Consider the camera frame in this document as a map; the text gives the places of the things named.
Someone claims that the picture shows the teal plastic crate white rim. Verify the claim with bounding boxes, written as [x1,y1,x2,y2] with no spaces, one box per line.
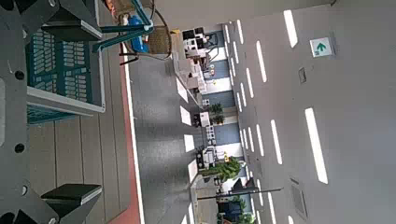
[25,0,155,126]

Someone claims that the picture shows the right gripper grey black finger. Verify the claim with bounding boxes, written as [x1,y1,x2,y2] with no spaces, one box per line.
[18,0,104,43]
[18,183,104,224]

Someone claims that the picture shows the wicker rattan chair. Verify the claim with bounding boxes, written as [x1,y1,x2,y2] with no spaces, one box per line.
[106,0,174,65]

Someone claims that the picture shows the large ceiling air vent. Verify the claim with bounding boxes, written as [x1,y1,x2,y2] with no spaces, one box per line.
[289,176,309,221]

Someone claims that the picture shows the cluttered white office desks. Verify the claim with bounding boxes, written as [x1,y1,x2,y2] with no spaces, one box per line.
[181,26,220,96]

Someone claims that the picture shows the blue bag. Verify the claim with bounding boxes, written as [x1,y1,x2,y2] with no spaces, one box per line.
[128,14,151,54]

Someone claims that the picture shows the green arrow exit sign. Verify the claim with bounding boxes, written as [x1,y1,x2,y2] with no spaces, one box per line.
[309,36,333,59]

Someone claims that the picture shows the large green leafy plant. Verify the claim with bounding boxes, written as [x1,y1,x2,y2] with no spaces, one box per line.
[201,156,243,184]

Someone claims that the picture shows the small dark potted plants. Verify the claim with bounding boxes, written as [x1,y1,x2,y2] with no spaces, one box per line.
[207,102,226,126]

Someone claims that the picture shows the white wheeled machine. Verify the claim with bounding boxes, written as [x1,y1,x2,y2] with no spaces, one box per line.
[196,145,218,170]

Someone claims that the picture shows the long black pole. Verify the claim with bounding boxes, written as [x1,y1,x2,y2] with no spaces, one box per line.
[196,187,284,201]

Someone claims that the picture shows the white ceiling light strip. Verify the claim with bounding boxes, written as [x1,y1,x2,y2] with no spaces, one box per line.
[267,191,277,224]
[304,107,330,185]
[255,124,265,158]
[255,40,268,84]
[282,9,299,49]
[235,19,245,45]
[245,67,255,99]
[269,119,284,166]

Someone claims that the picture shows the green plant by blue seat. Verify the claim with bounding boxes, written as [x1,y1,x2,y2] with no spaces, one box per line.
[217,195,255,224]

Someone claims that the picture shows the small ceiling hatch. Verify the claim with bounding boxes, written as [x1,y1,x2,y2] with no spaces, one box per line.
[297,66,308,85]

